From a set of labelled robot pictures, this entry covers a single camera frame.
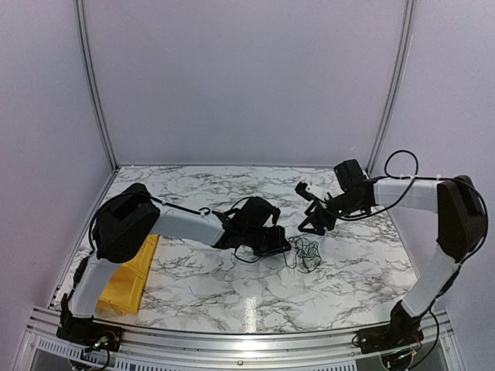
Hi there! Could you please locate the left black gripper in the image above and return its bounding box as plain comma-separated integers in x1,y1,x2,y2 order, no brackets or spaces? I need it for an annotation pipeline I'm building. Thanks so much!
244,226,292,257

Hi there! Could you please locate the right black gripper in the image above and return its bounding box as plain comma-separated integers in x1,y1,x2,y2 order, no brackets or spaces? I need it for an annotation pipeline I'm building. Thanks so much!
298,192,364,237

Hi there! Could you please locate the black wire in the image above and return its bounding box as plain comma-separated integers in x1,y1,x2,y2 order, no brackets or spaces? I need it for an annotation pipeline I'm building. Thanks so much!
284,236,323,274

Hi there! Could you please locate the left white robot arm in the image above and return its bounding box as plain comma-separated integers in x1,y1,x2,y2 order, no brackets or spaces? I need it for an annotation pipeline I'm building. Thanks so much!
57,183,291,344

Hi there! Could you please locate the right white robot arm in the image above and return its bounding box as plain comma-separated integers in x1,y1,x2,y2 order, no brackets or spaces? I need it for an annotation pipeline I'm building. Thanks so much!
295,159,489,346

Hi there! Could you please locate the yellow bin middle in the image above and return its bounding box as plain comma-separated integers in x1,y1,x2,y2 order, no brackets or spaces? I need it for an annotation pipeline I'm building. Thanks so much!
123,235,159,276

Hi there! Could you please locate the yellow bin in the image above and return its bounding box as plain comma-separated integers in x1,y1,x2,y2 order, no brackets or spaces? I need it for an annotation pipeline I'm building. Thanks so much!
123,235,159,276
97,264,148,315

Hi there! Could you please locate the yellow bin near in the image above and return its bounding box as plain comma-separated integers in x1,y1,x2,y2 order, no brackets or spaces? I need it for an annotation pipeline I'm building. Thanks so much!
97,264,148,315

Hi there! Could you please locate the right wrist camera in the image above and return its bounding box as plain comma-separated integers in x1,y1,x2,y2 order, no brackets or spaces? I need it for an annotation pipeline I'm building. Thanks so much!
295,182,332,203

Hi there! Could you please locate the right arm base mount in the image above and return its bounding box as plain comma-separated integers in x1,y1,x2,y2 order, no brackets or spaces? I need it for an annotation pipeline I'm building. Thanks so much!
351,325,424,370

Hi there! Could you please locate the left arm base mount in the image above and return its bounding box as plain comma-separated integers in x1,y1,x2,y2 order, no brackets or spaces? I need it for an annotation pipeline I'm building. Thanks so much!
56,311,123,370

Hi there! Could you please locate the right aluminium frame post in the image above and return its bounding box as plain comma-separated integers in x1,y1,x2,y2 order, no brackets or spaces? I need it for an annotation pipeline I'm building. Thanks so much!
365,0,416,174

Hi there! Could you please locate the aluminium frame post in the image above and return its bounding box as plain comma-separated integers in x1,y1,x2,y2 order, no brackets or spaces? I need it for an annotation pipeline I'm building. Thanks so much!
365,0,416,174
74,0,119,172

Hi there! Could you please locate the front aluminium rail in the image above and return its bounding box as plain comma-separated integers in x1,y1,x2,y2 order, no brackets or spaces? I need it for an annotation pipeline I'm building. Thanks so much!
13,307,466,370

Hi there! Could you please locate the left aluminium frame post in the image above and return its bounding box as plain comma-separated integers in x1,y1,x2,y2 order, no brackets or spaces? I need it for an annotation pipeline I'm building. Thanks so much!
74,0,119,172

